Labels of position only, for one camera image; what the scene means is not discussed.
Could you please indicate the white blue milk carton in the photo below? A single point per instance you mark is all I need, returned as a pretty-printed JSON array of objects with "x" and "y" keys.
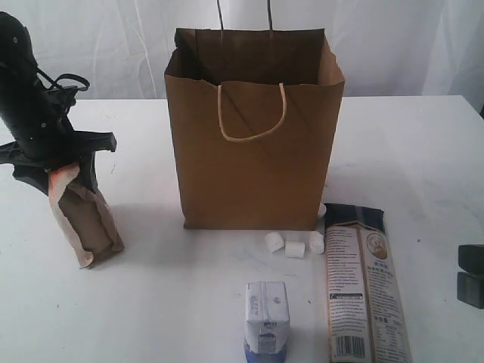
[{"x": 267, "y": 322}]

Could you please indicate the white marshmallow left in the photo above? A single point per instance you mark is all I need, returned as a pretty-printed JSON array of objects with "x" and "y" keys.
[{"x": 274, "y": 241}]

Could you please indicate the white marshmallow by bag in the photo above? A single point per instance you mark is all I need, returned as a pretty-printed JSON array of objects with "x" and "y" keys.
[{"x": 322, "y": 210}]

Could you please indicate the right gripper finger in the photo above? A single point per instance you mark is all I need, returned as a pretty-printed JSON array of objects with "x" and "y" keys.
[
  {"x": 471, "y": 257},
  {"x": 469, "y": 288}
]

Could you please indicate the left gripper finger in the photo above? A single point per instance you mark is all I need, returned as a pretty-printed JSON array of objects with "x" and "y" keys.
[
  {"x": 87, "y": 174},
  {"x": 34, "y": 176}
]

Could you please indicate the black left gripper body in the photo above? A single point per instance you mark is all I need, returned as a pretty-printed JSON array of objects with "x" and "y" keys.
[{"x": 43, "y": 135}]

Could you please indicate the brown paper shopping bag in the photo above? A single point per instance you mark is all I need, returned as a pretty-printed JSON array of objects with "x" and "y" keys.
[{"x": 253, "y": 116}]

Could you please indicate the long noodle package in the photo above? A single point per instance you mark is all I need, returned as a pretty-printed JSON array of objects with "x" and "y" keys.
[{"x": 365, "y": 316}]

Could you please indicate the white marshmallow middle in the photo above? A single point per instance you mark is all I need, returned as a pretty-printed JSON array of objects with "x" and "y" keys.
[{"x": 294, "y": 249}]

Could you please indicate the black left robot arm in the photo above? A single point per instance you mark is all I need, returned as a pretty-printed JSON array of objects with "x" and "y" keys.
[{"x": 19, "y": 66}]

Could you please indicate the torn kraft paper pouch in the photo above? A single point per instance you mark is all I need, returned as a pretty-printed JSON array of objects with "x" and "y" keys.
[{"x": 84, "y": 217}]

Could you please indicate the white marshmallow right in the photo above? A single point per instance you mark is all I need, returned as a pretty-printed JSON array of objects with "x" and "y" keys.
[{"x": 316, "y": 242}]

